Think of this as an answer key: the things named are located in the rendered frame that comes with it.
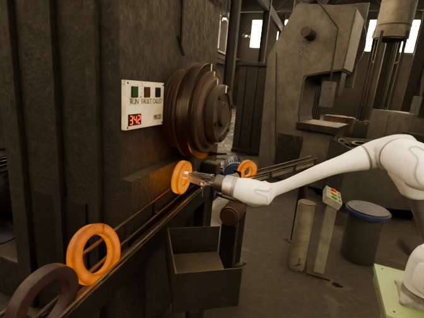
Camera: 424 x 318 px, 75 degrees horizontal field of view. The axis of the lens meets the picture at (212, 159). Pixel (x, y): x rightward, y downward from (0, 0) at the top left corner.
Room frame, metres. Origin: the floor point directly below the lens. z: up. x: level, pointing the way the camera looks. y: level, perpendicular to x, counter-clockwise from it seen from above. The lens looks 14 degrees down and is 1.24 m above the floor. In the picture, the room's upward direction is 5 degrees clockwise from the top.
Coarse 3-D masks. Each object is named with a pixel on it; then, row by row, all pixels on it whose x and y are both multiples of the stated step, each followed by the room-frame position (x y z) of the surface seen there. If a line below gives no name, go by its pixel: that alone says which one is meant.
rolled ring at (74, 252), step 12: (84, 228) 0.76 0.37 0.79; (96, 228) 0.79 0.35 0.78; (108, 228) 0.83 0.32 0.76; (72, 240) 0.73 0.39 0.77; (84, 240) 0.74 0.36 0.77; (108, 240) 0.82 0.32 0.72; (72, 252) 0.70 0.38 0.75; (108, 252) 0.82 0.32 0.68; (120, 252) 0.83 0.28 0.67; (72, 264) 0.68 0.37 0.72; (108, 264) 0.78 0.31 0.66; (84, 276) 0.69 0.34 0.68; (96, 276) 0.72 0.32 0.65
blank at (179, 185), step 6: (180, 162) 1.21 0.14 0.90; (186, 162) 1.22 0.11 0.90; (174, 168) 1.18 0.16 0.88; (180, 168) 1.17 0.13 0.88; (186, 168) 1.22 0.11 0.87; (174, 174) 1.16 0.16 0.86; (180, 174) 1.17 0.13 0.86; (174, 180) 1.15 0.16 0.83; (180, 180) 1.18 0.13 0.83; (186, 180) 1.25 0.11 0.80; (174, 186) 1.16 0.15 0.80; (180, 186) 1.18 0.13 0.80; (186, 186) 1.24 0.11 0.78; (180, 192) 1.19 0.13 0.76
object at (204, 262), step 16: (176, 240) 0.94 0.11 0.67; (192, 240) 0.96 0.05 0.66; (208, 240) 0.98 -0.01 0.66; (176, 256) 0.93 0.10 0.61; (192, 256) 0.94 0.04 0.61; (208, 256) 0.95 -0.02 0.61; (176, 272) 0.85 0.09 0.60; (192, 272) 0.70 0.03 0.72; (208, 272) 0.71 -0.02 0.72; (224, 272) 0.72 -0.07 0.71; (240, 272) 0.73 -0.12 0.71; (176, 288) 0.69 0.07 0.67; (192, 288) 0.70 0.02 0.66; (208, 288) 0.71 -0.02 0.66; (224, 288) 0.72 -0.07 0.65; (176, 304) 0.69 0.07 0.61; (192, 304) 0.70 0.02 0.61; (208, 304) 0.71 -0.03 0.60; (224, 304) 0.72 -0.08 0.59
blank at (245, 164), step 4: (244, 160) 1.82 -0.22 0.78; (248, 160) 1.82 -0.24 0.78; (240, 164) 1.80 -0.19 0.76; (244, 164) 1.78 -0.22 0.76; (248, 164) 1.80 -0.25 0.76; (252, 164) 1.83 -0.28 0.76; (240, 168) 1.77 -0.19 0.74; (244, 168) 1.79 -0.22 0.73; (252, 168) 1.83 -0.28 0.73; (256, 168) 1.85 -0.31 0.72; (244, 172) 1.79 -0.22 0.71; (252, 172) 1.83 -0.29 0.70; (244, 176) 1.79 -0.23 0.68
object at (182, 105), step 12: (192, 72) 1.30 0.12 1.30; (204, 72) 1.34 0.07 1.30; (216, 72) 1.48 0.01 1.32; (180, 84) 1.26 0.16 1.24; (192, 84) 1.23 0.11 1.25; (180, 96) 1.23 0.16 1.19; (192, 96) 1.23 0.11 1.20; (180, 108) 1.21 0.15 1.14; (180, 120) 1.21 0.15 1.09; (180, 132) 1.23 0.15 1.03; (180, 144) 1.27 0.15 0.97; (192, 144) 1.26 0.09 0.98; (204, 156) 1.41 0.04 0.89
